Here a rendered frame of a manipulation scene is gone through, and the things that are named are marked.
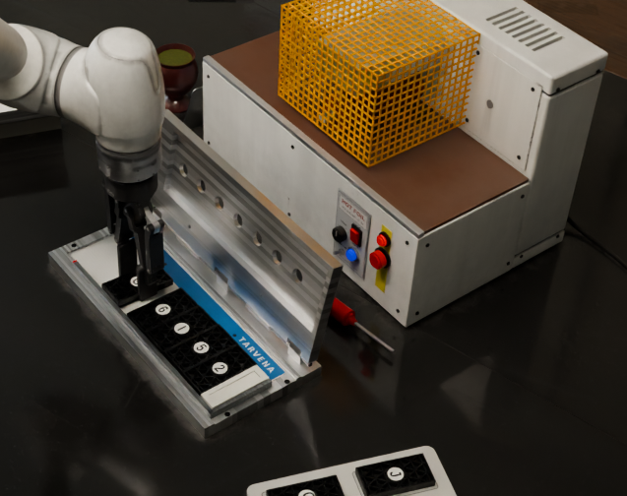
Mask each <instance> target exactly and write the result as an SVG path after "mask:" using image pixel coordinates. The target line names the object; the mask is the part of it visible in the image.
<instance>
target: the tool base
mask: <svg viewBox="0 0 627 496"><path fill-rule="evenodd" d="M112 235H114V233H113V234H110V233H109V232H108V227H106V228H104V229H101V230H99V231H97V232H94V233H92V234H90V235H87V236H85V237H83V238H81V239H78V240H76V241H74V242H71V243H69V244H67V245H64V246H62V247H60V248H57V249H55V250H53V251H50V252H48V258H49V264H50V265H51V266H52V267H53V268H54V269H55V270H56V272H57V273H58V274H59V275H60V276H61V277H62V278H63V280H65V281H66V282H67V283H68V284H69V285H70V286H71V288H72V289H73V290H74V291H75V292H76V293H77V294H78V295H79V297H80V298H81V299H82V300H83V301H84V302H85V303H86V305H87V306H88V307H89V308H90V309H91V310H92V311H93V312H94V314H95V315H96V316H97V317H98V318H99V319H100V321H101V322H102V323H103V324H104V325H105V326H106V327H107V328H108V330H109V331H110V332H111V333H112V334H113V335H114V336H115V338H116V339H117V340H118V341H119V342H120V343H121V344H122V345H123V347H124V348H125V349H126V350H127V351H128V352H129V353H130V355H131V356H132V357H133V358H134V359H135V360H136V361H137V362H138V364H139V365H140V366H141V367H142V368H143V369H144V370H145V371H146V373H147V374H148V375H149V376H150V377H151V378H152V379H153V381H154V382H155V383H156V384H157V385H158V386H159V387H160V389H161V390H162V391H163V392H164V393H165V394H166V395H167V397H168V398H169V399H170V400H171V401H172V402H173V403H174V404H175V406H176V407H177V408H178V409H179V410H180V411H181V412H182V414H183V415H184V416H185V417H186V418H187V419H188V420H189V421H190V423H191V424H192V425H193V426H194V427H195V428H196V429H197V431H198V432H199V433H200V434H201V435H202V436H203V437H204V438H205V439H206V438H208V437H210V436H212V435H214V434H215V433H217V432H219V431H221V430H222V429H223V428H225V427H227V426H229V425H231V424H233V423H234V422H236V421H238V420H240V419H242V418H243V417H245V416H247V415H249V414H251V413H252V412H254V411H256V410H258V409H260V408H261V407H263V406H265V405H267V404H269V403H271V402H273V401H275V400H277V399H279V398H280V397H282V396H284V395H286V394H288V393H289V392H291V391H293V390H295V389H297V388H299V387H300V386H302V385H304V384H306V383H308V382H309V381H311V380H313V379H315V378H317V377H318V376H320V375H321V370H322V366H321V365H320V364H319V363H318V362H317V361H313V362H311V363H307V362H306V361H305V360H304V359H303V358H302V357H301V356H300V355H301V350H300V349H299V348H298V347H297V346H296V345H295V344H294V343H293V342H292V341H288V342H286V341H285V340H284V339H283V338H282V337H281V336H280V335H279V334H278V333H277V332H276V331H275V330H274V329H273V328H271V330H272V331H271V332H269V331H268V330H267V329H266V328H265V327H264V326H263V325H262V324H261V323H260V322H259V321H258V320H257V319H256V318H255V317H254V316H253V315H252V314H251V313H250V312H249V311H248V310H247V309H246V308H245V306H246V302H245V301H244V300H243V299H242V298H241V297H240V296H239V295H238V294H237V293H236V292H235V291H234V290H233V289H232V288H231V287H230V286H229V285H228V284H227V281H228V278H227V277H226V276H225V275H224V274H223V273H222V272H221V271H214V270H213V269H212V268H211V267H210V266H209V265H208V264H207V263H206V262H205V261H204V260H203V259H202V258H201V257H199V259H200V260H201V261H198V260H197V259H196V258H195V257H194V256H193V255H192V254H191V253H190V252H189V251H188V250H187V249H186V248H185V247H184V246H183V245H182V244H181V243H180V242H179V241H178V240H177V239H176V237H177V234H176V233H175V232H174V231H173V230H172V229H171V228H170V227H169V226H168V225H167V224H166V223H164V230H163V248H164V249H165V250H166V251H167V252H168V253H169V254H170V255H171V256H172V257H173V258H174V259H175V260H176V261H177V262H178V263H179V264H180V265H181V266H182V267H183V268H184V269H185V270H186V271H187V272H188V273H189V274H190V275H191V276H192V277H193V278H194V279H195V280H196V282H197V283H198V284H199V285H200V286H201V287H202V288H203V289H204V290H205V291H206V292H207V293H208V294H209V295H210V296H211V297H212V298H213V299H214V300H215V301H216V302H217V303H218V304H219V305H220V306H221V307H222V308H223V309H224V310H225V311H226V312H227V313H228V314H229V315H230V316H231V317H232V318H233V319H234V320H235V321H236V322H237V323H238V324H239V325H240V326H241V327H242V328H243V329H244V330H245V331H246V332H247V333H248V334H249V335H250V336H251V337H252V338H253V339H254V340H255V341H256V342H257V343H258V344H259V345H260V346H261V347H262V348H263V349H264V350H265V351H266V352H267V353H268V354H269V355H270V356H271V357H272V358H273V359H274V360H275V362H276V363H277V364H278V365H279V366H280V367H281V368H282V369H283V370H284V371H285V374H284V375H282V376H280V377H279V378H278V379H276V380H274V381H272V387H270V388H268V389H267V390H265V391H263V392H261V393H259V394H257V395H256V396H254V397H252V398H250V399H248V400H246V401H245V402H243V403H240V404H238V405H236V406H235V407H233V408H231V409H229V410H227V411H225V412H224V413H222V414H220V415H218V416H216V417H214V418H212V419H210V418H209V417H208V416H207V415H206V414H205V413H204V411H203V410H202V409H201V408H200V407H199V406H198V405H197V404H196V403H195V401H194V400H193V399H192V398H191V397H190V396H189V395H188V394H187V393H186V391H185V390H184V389H183V388H182V387H181V386H180V385H179V384H178V383H177V381H176V380H175V379H174V378H173V377H172V376H171V375H170V374H169V373H168V371H167V370H166V369H165V368H164V367H163V366H162V365H161V364H160V363H159V361H158V360H157V359H156V358H155V357H154V356H153V355H152V354H151V352H150V351H149V350H148V349H147V348H146V347H145V346H144V345H143V344H142V342H141V341H140V340H139V339H138V338H137V337H136V336H135V335H134V334H133V332H132V331H131V330H130V329H129V328H128V327H127V326H126V325H125V324H124V322H123V321H122V320H121V319H120V318H119V317H118V316H117V315H116V314H115V312H114V311H113V310H112V309H111V308H110V307H109V306H108V305H107V304H106V302H105V301H104V300H103V299H102V298H101V297H100V296H99V295H98V294H97V292H96V291H95V290H94V289H93V288H92V287H91V286H90V285H89V283H88V282H87V281H86V280H85V279H84V278H83V277H82V276H81V275H80V273H79V272H78V271H77V270H76V269H75V268H74V267H73V261H75V260H74V259H73V258H72V257H71V254H72V253H74V252H77V251H79V250H81V249H84V248H86V247H88V246H90V245H93V244H95V243H97V242H99V241H101V240H103V239H105V238H108V237H110V236H112ZM74 243H75V244H77V246H76V247H72V246H71V245H72V244H74ZM284 380H289V381H290V383H289V384H286V383H285V382H284ZM226 412H230V416H225V415H224V414H225V413H226Z"/></svg>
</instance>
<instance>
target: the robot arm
mask: <svg viewBox="0 0 627 496"><path fill-rule="evenodd" d="M0 103H1V104H3V105H6V106H9V107H12V108H16V109H19V110H22V111H26V112H33V113H38V114H42V115H49V116H57V117H61V118H65V119H68V120H70V121H73V122H75V123H77V124H78V125H80V126H82V127H83V128H85V129H87V130H88V131H89V132H91V133H92V134H94V135H95V143H96V148H97V160H98V168H99V169H100V170H101V171H102V172H103V173H104V180H103V181H102V186H103V190H104V194H105V204H106V216H107V227H108V232H109V233H110V234H113V233H114V240H115V242H116V243H117V258H118V273H119V276H123V275H125V274H128V273H130V272H133V271H135V270H137V284H138V296H139V300H140V301H144V300H146V299H148V298H150V297H153V296H155V295H157V271H159V270H161V269H164V254H163V230H164V221H163V220H162V219H159V220H156V218H155V217H154V215H153V211H154V209H153V206H152V202H151V198H152V196H153V195H154V193H155V192H156V190H157V185H158V183H157V172H158V171H159V169H160V167H161V163H162V159H161V126H162V123H163V120H164V112H165V91H164V82H163V75H162V70H161V66H160V62H159V58H158V55H157V51H156V49H155V46H154V44H153V43H152V41H151V40H150V39H149V38H148V37H147V36H146V35H145V34H143V33H142V32H140V31H137V30H134V29H130V28H111V29H108V30H105V31H102V32H101V33H100V34H99V35H98V36H97V37H96V38H95V39H94V40H93V42H92V43H91V45H90V47H89V48H87V47H83V46H81V45H78V44H75V43H73V42H71V41H69V40H67V39H65V38H62V37H59V36H57V35H56V34H54V33H52V32H49V31H44V30H41V29H38V28H34V27H30V26H26V25H20V24H7V23H6V22H5V21H3V20H2V19H0ZM115 222H116V224H114V223H115ZM135 223H136V224H135ZM132 237H135V239H134V238H132ZM130 238H132V239H130ZM129 239H130V240H129ZM137 252H138V257H139V262H140V264H139V265H138V263H137Z"/></svg>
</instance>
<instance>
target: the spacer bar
mask: <svg viewBox="0 0 627 496"><path fill-rule="evenodd" d="M268 379H269V377H268V376H267V375H266V374H265V373H264V372H263V370H262V369H261V368H260V367H259V366H258V365H255V366H253V367H251V368H249V369H247V370H245V371H243V372H242V373H240V374H238V375H236V376H234V377H232V378H230V379H228V380H226V381H224V382H223V383H221V384H219V385H217V386H215V387H213V388H211V389H209V390H207V391H206V392H204V393H202V394H201V398H202V399H203V400H204V401H205V402H206V403H207V405H208V406H209V407H210V408H211V409H213V408H215V407H217V406H219V405H221V404H223V403H225V402H227V401H229V400H231V399H233V398H235V397H237V396H238V395H240V394H242V393H244V392H246V391H248V390H249V389H251V388H253V387H255V386H257V385H259V384H261V383H262V382H264V381H266V380H268Z"/></svg>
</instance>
